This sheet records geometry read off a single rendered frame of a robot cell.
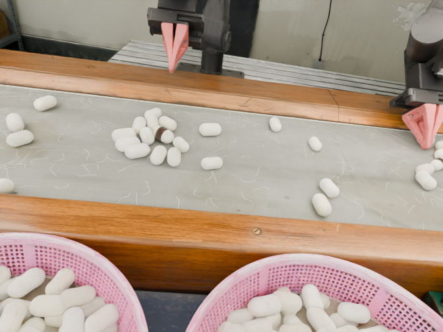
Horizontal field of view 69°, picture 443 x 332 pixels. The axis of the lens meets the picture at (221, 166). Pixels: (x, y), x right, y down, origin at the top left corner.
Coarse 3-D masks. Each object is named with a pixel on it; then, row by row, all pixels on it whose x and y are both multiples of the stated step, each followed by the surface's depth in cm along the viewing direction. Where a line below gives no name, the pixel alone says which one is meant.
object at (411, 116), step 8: (424, 104) 57; (432, 104) 57; (408, 112) 61; (416, 112) 60; (424, 112) 57; (432, 112) 57; (408, 120) 62; (416, 120) 61; (424, 120) 58; (432, 120) 57; (416, 128) 61; (432, 128) 57; (416, 136) 61; (424, 144) 59
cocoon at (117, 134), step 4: (120, 128) 50; (124, 128) 50; (128, 128) 50; (132, 128) 50; (116, 132) 49; (120, 132) 49; (124, 132) 49; (128, 132) 49; (132, 132) 50; (112, 136) 49; (116, 136) 49; (120, 136) 49; (124, 136) 49; (116, 140) 49
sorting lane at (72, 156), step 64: (0, 128) 49; (64, 128) 51; (192, 128) 56; (256, 128) 59; (320, 128) 63; (384, 128) 66; (64, 192) 40; (128, 192) 42; (192, 192) 43; (256, 192) 45; (320, 192) 47; (384, 192) 49
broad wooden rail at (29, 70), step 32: (0, 64) 61; (32, 64) 63; (64, 64) 65; (96, 64) 67; (128, 96) 62; (160, 96) 62; (192, 96) 63; (224, 96) 64; (256, 96) 65; (288, 96) 67; (320, 96) 69; (352, 96) 71; (384, 96) 74
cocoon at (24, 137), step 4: (16, 132) 46; (20, 132) 46; (24, 132) 46; (28, 132) 46; (8, 136) 45; (12, 136) 45; (16, 136) 45; (20, 136) 46; (24, 136) 46; (28, 136) 46; (32, 136) 47; (8, 140) 45; (12, 140) 45; (16, 140) 45; (20, 140) 46; (24, 140) 46; (28, 140) 46; (12, 144) 45; (16, 144) 45; (20, 144) 46
